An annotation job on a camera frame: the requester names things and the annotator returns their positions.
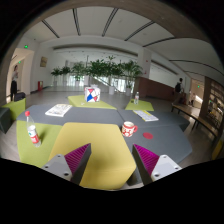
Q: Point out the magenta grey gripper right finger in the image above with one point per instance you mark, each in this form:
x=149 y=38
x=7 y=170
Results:
x=151 y=166

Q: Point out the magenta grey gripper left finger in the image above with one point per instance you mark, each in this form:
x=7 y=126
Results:
x=71 y=166

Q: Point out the red-capped water bottle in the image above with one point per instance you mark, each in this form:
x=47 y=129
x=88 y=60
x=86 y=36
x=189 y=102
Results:
x=31 y=128

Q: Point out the far clear water bottle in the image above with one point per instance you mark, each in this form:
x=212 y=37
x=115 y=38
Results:
x=136 y=98

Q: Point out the grey table section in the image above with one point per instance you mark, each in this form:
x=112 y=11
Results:
x=168 y=131

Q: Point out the yellow table section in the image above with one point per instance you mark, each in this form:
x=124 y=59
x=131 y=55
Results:
x=110 y=164

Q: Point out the red white patterned mug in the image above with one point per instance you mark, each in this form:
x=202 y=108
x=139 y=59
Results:
x=128 y=129

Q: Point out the right open magazine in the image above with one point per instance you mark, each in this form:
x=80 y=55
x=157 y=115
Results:
x=146 y=116

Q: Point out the green far right table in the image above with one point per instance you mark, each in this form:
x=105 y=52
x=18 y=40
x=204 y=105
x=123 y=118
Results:
x=141 y=105

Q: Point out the green table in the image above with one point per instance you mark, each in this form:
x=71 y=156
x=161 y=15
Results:
x=79 y=101
x=141 y=105

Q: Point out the green far left table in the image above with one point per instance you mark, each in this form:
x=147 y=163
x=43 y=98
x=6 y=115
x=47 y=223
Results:
x=79 y=101

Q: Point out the long wooden bench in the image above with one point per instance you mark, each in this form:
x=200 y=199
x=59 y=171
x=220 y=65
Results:
x=197 y=119

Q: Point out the red blue white cube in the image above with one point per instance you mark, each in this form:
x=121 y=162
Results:
x=92 y=94

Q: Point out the green chair at left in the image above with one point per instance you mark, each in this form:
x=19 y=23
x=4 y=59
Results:
x=16 y=108

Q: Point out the walking person white shirt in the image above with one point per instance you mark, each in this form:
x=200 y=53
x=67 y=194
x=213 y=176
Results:
x=178 y=91

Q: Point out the wooden bookshelf at right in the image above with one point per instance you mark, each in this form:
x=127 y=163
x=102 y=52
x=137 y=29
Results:
x=212 y=109

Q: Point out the potted plants row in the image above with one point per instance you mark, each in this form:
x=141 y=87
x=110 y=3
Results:
x=100 y=69

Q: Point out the person standing at left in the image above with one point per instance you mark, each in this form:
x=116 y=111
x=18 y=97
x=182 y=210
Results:
x=13 y=89

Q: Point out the red bin by wall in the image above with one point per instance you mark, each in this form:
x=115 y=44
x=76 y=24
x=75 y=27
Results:
x=40 y=85

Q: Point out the framed wall picture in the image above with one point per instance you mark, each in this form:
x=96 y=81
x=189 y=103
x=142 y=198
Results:
x=43 y=61

